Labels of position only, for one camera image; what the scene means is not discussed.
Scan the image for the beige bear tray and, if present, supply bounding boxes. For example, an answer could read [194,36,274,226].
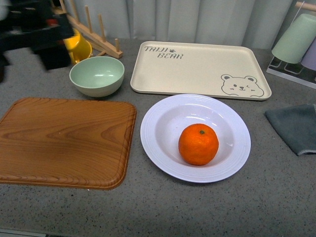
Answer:
[130,41,272,101]

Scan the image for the brown wooden tray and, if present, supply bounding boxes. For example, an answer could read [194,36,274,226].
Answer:
[0,98,137,190]

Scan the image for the green bowl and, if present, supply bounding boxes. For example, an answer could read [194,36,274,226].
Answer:
[69,56,125,97]

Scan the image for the orange fruit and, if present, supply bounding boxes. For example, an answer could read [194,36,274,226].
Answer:
[178,123,219,165]

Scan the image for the purple cup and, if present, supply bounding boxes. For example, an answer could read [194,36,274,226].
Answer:
[300,39,316,71]

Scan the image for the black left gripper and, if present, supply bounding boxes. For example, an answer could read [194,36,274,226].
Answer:
[0,0,74,70]

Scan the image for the yellow mug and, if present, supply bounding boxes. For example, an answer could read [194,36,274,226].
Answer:
[64,28,92,65]

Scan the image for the wooden dish rack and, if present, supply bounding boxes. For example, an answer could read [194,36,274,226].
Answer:
[50,0,123,59]

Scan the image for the grey cloth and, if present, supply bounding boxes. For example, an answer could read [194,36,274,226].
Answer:
[265,104,316,156]

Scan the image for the green cup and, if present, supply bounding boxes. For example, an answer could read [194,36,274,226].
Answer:
[272,14,316,64]

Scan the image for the white round plate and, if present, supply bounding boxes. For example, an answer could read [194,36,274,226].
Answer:
[140,94,251,183]

